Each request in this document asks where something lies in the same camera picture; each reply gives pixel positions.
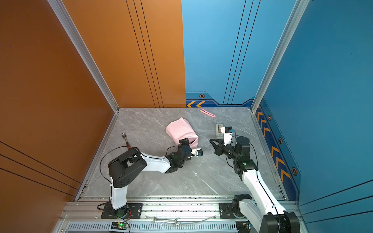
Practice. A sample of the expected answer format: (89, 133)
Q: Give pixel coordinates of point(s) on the left green circuit board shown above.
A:
(120, 227)

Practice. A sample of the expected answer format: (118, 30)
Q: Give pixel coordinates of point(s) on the white tape dispenser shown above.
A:
(219, 134)

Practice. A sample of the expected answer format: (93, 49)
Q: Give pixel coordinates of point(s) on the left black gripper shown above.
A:
(183, 142)

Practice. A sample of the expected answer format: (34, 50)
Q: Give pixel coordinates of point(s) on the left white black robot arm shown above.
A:
(130, 164)

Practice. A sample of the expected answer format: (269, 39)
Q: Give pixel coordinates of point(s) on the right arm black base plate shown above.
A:
(226, 211)

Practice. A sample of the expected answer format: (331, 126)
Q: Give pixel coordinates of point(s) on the silver wrench on rail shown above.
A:
(154, 219)

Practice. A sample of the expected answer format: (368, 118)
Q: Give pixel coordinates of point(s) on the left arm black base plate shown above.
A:
(129, 211)

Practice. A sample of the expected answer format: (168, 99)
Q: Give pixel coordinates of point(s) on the green circuit board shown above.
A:
(120, 227)
(243, 227)

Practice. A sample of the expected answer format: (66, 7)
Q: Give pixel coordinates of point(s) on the right green circuit board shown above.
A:
(243, 227)

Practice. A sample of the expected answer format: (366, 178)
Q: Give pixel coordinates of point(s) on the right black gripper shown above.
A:
(219, 149)

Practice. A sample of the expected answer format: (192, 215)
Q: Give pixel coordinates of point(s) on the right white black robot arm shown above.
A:
(260, 207)

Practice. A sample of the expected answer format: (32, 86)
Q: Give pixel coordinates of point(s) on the pink scissors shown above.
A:
(207, 113)

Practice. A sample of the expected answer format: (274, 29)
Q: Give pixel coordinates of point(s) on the pink wrapping paper sheet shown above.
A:
(181, 129)

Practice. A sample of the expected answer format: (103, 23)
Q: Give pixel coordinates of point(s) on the red handled ratchet tool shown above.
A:
(126, 141)

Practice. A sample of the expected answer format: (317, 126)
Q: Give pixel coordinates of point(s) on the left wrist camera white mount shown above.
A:
(198, 152)

